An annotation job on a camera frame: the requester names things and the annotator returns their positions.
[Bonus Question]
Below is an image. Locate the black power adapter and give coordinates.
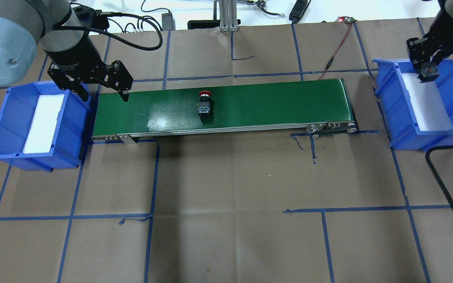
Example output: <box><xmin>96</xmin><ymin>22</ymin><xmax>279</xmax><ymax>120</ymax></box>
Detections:
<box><xmin>161</xmin><ymin>12</ymin><xmax>176</xmax><ymax>31</ymax></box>

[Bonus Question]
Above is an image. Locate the red black wire pair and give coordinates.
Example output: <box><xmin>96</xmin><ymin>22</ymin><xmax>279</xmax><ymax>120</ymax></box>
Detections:
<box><xmin>317</xmin><ymin>18</ymin><xmax>357</xmax><ymax>81</ymax></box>

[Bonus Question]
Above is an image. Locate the right blue plastic bin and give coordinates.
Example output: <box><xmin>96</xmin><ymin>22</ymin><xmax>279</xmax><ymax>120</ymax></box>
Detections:
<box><xmin>373</xmin><ymin>59</ymin><xmax>453</xmax><ymax>152</ymax></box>

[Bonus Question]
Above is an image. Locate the red push button switch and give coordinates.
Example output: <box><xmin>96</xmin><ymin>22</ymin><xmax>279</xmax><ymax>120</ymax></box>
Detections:
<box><xmin>197</xmin><ymin>91</ymin><xmax>214</xmax><ymax>118</ymax></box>

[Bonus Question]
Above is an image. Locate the white foam pad right bin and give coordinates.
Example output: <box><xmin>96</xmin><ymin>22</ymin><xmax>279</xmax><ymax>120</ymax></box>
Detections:
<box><xmin>401</xmin><ymin>72</ymin><xmax>453</xmax><ymax>131</ymax></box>

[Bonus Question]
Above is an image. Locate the black braided cable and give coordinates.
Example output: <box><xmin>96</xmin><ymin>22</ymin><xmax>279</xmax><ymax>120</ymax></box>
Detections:
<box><xmin>425</xmin><ymin>144</ymin><xmax>453</xmax><ymax>262</ymax></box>

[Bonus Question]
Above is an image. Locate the green conveyor belt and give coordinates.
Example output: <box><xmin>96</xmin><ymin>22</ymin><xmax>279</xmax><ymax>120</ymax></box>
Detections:
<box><xmin>92</xmin><ymin>79</ymin><xmax>359</xmax><ymax>143</ymax></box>

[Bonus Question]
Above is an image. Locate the yellow push button switch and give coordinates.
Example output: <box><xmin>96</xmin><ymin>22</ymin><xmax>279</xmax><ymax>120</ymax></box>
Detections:
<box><xmin>418</xmin><ymin>63</ymin><xmax>439</xmax><ymax>83</ymax></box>

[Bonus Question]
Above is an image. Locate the left blue plastic bin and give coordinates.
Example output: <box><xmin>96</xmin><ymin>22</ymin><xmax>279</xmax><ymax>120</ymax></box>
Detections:
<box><xmin>0</xmin><ymin>81</ymin><xmax>92</xmax><ymax>172</ymax></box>

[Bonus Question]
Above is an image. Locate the blue plastic bin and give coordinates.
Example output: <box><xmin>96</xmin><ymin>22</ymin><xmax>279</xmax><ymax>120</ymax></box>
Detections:
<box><xmin>0</xmin><ymin>81</ymin><xmax>92</xmax><ymax>172</ymax></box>
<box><xmin>373</xmin><ymin>59</ymin><xmax>453</xmax><ymax>152</ymax></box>

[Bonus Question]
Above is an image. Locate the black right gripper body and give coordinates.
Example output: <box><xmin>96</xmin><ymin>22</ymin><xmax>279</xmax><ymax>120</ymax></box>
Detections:
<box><xmin>407</xmin><ymin>24</ymin><xmax>453</xmax><ymax>75</ymax></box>

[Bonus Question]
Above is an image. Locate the aluminium profile post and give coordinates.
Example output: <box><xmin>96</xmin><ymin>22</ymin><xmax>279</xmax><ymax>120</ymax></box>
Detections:
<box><xmin>218</xmin><ymin>0</ymin><xmax>239</xmax><ymax>32</ymax></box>

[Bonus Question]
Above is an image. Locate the white foam pad left bin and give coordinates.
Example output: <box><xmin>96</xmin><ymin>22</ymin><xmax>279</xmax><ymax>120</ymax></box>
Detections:
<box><xmin>22</xmin><ymin>94</ymin><xmax>64</xmax><ymax>154</ymax></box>

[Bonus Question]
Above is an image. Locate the white foam pad bin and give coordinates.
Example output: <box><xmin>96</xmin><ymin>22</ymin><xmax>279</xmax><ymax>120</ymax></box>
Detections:
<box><xmin>401</xmin><ymin>72</ymin><xmax>453</xmax><ymax>131</ymax></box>
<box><xmin>22</xmin><ymin>94</ymin><xmax>64</xmax><ymax>154</ymax></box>

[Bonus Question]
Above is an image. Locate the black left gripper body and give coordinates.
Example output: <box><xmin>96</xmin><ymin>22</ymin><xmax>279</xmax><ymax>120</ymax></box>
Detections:
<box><xmin>47</xmin><ymin>35</ymin><xmax>133</xmax><ymax>94</ymax></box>

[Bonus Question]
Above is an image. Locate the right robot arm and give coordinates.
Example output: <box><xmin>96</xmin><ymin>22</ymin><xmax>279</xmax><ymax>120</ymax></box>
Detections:
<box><xmin>406</xmin><ymin>0</ymin><xmax>453</xmax><ymax>83</ymax></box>

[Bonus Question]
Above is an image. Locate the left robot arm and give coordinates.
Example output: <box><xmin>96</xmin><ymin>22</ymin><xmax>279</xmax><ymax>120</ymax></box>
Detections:
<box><xmin>0</xmin><ymin>0</ymin><xmax>133</xmax><ymax>102</ymax></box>

